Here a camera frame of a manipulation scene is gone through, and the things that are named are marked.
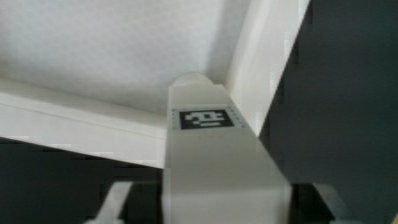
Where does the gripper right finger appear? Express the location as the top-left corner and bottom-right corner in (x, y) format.
(290, 181), (370, 224)

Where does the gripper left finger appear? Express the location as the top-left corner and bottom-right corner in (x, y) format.
(86, 179), (164, 224)

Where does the white desk top tray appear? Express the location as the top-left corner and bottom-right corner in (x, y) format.
(0, 0), (311, 167)

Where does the white desk leg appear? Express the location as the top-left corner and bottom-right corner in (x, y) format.
(162, 73), (292, 224)

